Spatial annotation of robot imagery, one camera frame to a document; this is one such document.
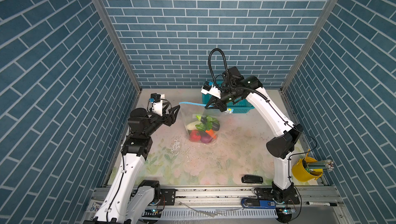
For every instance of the purple onion toy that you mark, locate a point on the purple onion toy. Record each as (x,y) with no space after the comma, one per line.
(206,139)

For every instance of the orange carrot toy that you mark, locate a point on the orange carrot toy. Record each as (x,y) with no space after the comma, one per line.
(211,133)

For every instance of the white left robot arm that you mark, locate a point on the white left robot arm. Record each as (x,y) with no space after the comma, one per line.
(123,205)

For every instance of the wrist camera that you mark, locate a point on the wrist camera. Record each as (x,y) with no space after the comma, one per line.
(216,89)
(155,104)

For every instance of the blue black device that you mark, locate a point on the blue black device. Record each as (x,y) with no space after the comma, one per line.
(253,203)

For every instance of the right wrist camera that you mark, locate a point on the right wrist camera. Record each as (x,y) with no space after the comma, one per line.
(216,89)

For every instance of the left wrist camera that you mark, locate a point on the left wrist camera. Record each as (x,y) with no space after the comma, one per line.
(155,104)

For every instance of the bundle of pencils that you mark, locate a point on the bundle of pencils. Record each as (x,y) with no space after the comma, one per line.
(320,166)

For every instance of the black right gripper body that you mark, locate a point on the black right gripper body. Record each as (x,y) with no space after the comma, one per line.
(229,97)

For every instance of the dark eggplant toy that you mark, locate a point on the dark eggplant toy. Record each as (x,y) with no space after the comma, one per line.
(210,121)

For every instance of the black stapler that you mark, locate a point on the black stapler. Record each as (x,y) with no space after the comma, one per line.
(252,179)

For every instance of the aluminium rail base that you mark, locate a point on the aluminium rail base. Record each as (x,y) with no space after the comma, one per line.
(185,203)

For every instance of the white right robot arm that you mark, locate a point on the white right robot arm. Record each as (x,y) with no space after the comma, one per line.
(286,133)

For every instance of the yellow pencil cup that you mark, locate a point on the yellow pencil cup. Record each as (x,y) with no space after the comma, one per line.
(300,173)

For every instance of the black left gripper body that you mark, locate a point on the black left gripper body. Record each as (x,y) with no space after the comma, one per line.
(166,120)

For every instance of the green leafy vegetable toy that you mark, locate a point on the green leafy vegetable toy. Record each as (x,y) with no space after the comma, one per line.
(204,125)

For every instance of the clear zip top bag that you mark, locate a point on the clear zip top bag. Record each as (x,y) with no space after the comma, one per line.
(209,118)

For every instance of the black marker pen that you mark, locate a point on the black marker pen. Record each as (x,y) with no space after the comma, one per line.
(314,203)

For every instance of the red blue printed box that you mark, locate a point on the red blue printed box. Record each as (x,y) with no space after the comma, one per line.
(94,206)

